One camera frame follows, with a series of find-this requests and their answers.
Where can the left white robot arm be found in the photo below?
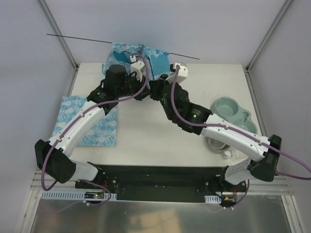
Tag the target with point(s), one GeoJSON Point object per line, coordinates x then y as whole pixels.
{"type": "Point", "coordinates": [53, 155]}

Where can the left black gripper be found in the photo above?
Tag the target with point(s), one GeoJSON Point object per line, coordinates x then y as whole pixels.
{"type": "Point", "coordinates": [140, 88]}

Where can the clear plastic water bottle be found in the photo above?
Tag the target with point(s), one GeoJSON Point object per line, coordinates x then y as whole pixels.
{"type": "Point", "coordinates": [233, 155]}

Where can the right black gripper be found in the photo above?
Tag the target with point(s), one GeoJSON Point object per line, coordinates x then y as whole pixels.
{"type": "Point", "coordinates": [157, 88]}

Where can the blue snowman patterned mat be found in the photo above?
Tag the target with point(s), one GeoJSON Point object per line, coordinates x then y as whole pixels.
{"type": "Point", "coordinates": [103, 133]}

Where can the stainless steel pet bowl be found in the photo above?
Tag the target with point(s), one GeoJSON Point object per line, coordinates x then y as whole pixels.
{"type": "Point", "coordinates": [217, 145]}

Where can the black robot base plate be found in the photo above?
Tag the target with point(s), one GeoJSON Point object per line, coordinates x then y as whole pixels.
{"type": "Point", "coordinates": [163, 183]}

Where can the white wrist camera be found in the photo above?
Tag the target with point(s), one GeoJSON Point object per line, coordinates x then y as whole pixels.
{"type": "Point", "coordinates": [182, 73]}
{"type": "Point", "coordinates": [138, 67]}

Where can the aluminium frame post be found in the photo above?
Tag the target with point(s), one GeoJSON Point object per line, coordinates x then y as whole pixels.
{"type": "Point", "coordinates": [268, 35]}
{"type": "Point", "coordinates": [56, 32]}

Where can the right aluminium frame post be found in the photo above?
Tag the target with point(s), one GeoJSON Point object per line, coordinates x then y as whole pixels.
{"type": "Point", "coordinates": [268, 35]}

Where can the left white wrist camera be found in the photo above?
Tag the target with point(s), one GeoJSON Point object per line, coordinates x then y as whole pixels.
{"type": "Point", "coordinates": [138, 67]}

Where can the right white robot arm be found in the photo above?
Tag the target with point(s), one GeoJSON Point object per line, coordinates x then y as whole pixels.
{"type": "Point", "coordinates": [192, 118]}

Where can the mint green double feeder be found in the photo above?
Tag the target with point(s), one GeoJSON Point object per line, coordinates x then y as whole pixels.
{"type": "Point", "coordinates": [229, 110]}

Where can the left aluminium frame post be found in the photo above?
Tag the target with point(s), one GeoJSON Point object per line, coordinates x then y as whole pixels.
{"type": "Point", "coordinates": [56, 32]}

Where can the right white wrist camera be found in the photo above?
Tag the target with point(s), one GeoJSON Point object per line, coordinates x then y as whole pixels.
{"type": "Point", "coordinates": [182, 73]}

